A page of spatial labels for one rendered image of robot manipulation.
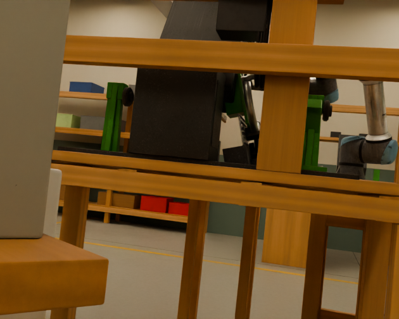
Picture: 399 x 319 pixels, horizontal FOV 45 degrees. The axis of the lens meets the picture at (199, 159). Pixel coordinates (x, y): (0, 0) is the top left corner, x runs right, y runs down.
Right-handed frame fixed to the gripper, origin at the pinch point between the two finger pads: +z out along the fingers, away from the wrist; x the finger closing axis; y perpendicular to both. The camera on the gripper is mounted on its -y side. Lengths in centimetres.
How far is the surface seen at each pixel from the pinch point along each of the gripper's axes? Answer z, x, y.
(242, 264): 22, -84, -20
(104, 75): 265, -252, 562
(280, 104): -10.0, 11.4, -36.2
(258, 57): -6.3, 25.6, -29.1
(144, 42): 28.9, 35.4, -18.6
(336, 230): -58, -469, 320
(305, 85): -18.9, 14.5, -33.4
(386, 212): -34, -16, -64
